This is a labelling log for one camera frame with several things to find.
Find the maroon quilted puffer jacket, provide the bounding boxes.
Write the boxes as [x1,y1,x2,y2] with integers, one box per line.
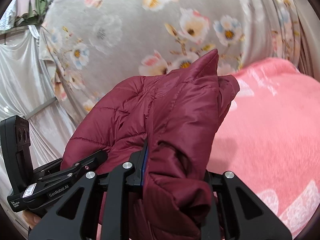
[61,50,239,239]

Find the hanging clothes on rack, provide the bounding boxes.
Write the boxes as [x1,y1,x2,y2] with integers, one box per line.
[1,0,48,33]

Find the left hand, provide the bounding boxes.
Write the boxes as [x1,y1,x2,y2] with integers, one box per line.
[22,210,41,229]

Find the pink fleece blanket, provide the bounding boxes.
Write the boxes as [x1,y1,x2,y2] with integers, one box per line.
[206,58,319,237]

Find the white satin curtain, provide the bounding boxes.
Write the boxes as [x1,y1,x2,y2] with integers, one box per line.
[1,28,75,167]

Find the grey floral bed sheet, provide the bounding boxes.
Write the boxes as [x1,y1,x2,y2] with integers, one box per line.
[40,0,319,124]

